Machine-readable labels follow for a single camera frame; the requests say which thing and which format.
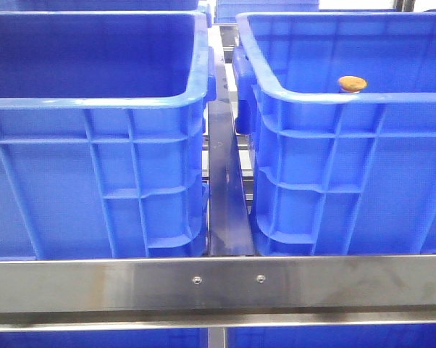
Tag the steel rack front rail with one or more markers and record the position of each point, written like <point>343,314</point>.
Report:
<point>216,292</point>

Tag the steel rack divider bar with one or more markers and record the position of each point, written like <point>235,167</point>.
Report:
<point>229,228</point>

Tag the distant blue crate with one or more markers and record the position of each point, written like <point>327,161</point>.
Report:
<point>226,11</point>

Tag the blue crate at left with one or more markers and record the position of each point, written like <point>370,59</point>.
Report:
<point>338,173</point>

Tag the blue crate with buttons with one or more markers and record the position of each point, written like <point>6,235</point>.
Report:
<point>101,134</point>

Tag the blue crate below rail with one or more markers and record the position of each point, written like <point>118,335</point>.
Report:
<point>176,337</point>
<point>390,335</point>

